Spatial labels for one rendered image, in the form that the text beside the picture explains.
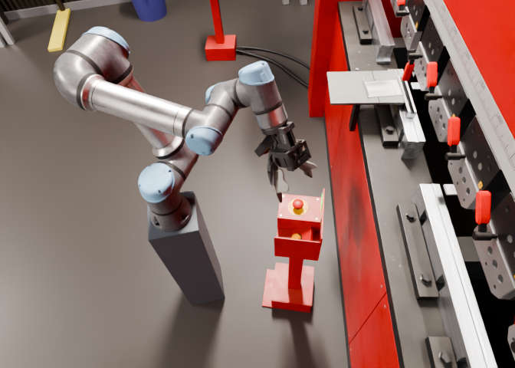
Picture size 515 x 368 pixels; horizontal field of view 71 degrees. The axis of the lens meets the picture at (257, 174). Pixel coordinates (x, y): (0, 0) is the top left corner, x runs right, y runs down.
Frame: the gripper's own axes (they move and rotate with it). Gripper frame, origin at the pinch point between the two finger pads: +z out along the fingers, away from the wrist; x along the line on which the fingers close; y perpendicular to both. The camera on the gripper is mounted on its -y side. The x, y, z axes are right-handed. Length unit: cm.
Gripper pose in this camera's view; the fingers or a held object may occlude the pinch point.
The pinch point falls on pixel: (294, 188)
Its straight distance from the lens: 101.1
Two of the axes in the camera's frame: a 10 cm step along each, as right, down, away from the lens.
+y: 6.0, 1.2, -7.9
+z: 3.6, 8.4, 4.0
